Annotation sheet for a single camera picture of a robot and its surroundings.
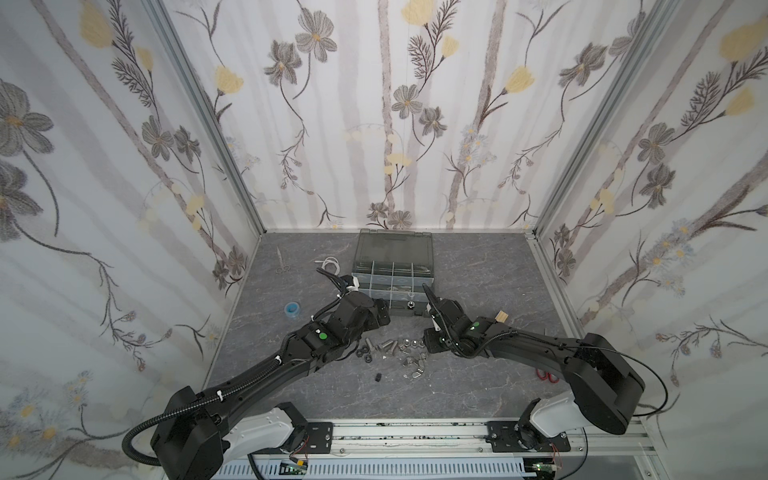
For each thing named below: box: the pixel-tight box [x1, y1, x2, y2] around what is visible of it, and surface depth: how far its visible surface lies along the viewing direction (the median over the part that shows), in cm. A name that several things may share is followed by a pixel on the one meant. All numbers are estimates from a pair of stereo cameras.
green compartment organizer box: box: [351, 229, 435, 317], surface depth 107 cm
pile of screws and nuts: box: [356, 337, 427, 378], surface depth 90 cm
